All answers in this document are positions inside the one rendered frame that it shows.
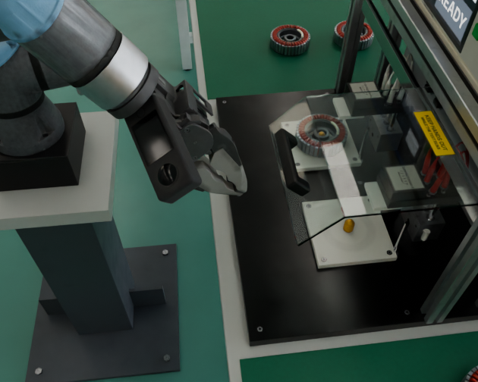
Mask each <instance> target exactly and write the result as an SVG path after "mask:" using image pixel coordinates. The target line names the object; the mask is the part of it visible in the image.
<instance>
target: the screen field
mask: <svg viewBox="0 0 478 382"><path fill-rule="evenodd" d="M435 7H436V9H437V10H438V12H439V13H440V14H441V16H442V17H443V19H444V20H445V22H446V23H447V25H449V27H450V28H451V30H452V31H453V33H454V34H455V35H456V37H457V38H458V40H459V41H460V42H461V40H462V37H463V35H464V32H465V30H466V28H467V25H468V22H469V20H470V17H471V14H472V11H471V10H470V8H469V7H468V6H467V4H466V3H465V2H464V0H436V3H435Z"/></svg>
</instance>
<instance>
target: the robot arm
mask: <svg viewBox="0 0 478 382"><path fill-rule="evenodd" d="M65 86H73V87H75V88H76V89H77V93H78V94H79V95H81V96H83V95H85V96H86V97H87V98H88V99H90V100H91V101H92V102H94V103H95V104H96V105H98V106H99V107H100V108H101V109H104V110H106V111H107V112H108V113H109V114H111V115H112V116H113V117H115V118H116V119H125V122H126V124H127V127H128V129H129V131H130V133H131V136H132V138H133V140H134V143H135V145H136V147H137V151H138V152H139V154H140V157H141V159H142V162H143V165H144V167H145V169H146V172H147V173H148V176H149V178H150V181H151V183H152V185H153V188H154V190H155V192H156V195H157V197H158V199H159V201H161V202H166V203H169V204H172V203H174V202H176V201H178V200H179V199H180V198H182V197H183V196H185V195H187V194H188V193H189V192H191V191H192V190H194V189H195V190H198V191H201V192H204V191H207V192H209V193H215V194H224V195H236V196H241V195H243V193H245V192H246V191H247V178H246V174H245V172H244V168H243V165H242V163H241V160H240V158H239V155H238V153H237V148H236V145H235V143H234V140H233V139H232V137H231V135H230V134H229V133H228V132H227V131H226V130H225V129H223V128H220V127H217V126H216V124H215V123H211V124H210V125H209V120H208V119H207V113H206V112H208V113H209V114H210V115H211V116H213V112H212V106H211V105H210V104H209V103H208V102H207V101H206V100H205V99H204V98H203V97H202V96H201V95H200V94H199V93H198V92H197V91H196V90H195V89H194V88H193V87H192V86H191V85H190V84H189V83H188V82H187V81H186V80H183V81H182V82H180V83H179V84H178V85H177V86H172V85H171V84H170V83H169V82H168V81H167V80H166V79H165V78H164V77H163V76H162V75H161V74H160V73H159V72H158V70H157V69H156V68H155V67H154V66H153V65H152V64H150V63H149V62H148V58H147V57H146V56H145V55H144V54H143V53H142V52H141V51H140V50H139V49H138V48H137V47H136V46H135V45H134V44H133V43H132V42H131V41H130V40H129V39H128V38H127V37H126V36H125V35H124V34H123V33H122V32H119V31H118V30H117V29H116V28H115V27H114V26H113V25H112V24H111V23H110V22H109V21H108V20H107V19H106V18H105V17H104V16H103V15H102V14H100V13H99V12H98V11H97V10H96V9H95V8H94V7H93V6H92V5H91V4H90V3H89V2H88V1H87V0H0V153H2V154H5V155H10V156H28V155H34V154H36V153H39V152H42V151H44V150H46V149H48V148H49V147H51V146H53V145H54V144H55V143H56V142H57V141H58V140H59V139H60V138H61V136H62V134H63V132H64V119H63V117H62V115H61V112H60V111H59V110H58V109H57V107H56V106H55V105H54V104H53V103H52V101H51V100H50V99H49V98H48V97H47V96H46V94H45V93H44V91H46V90H50V89H57V88H61V87H65ZM182 87H184V89H181V90H180V88H182ZM193 93H195V94H196V95H197V96H198V97H199V98H200V99H201V100H202V101H203V102H204V104H205V105H204V104H203V103H202V102H201V101H200V100H199V99H198V98H197V97H196V96H195V95H194V94H193ZM204 155H209V159H208V158H207V157H206V156H204ZM199 158H200V159H199ZM216 170H218V171H222V172H223V173H225V174H226V176H227V178H228V181H231V182H232V183H230V182H228V181H226V180H225V179H224V178H223V176H222V175H218V173H217V171H216Z"/></svg>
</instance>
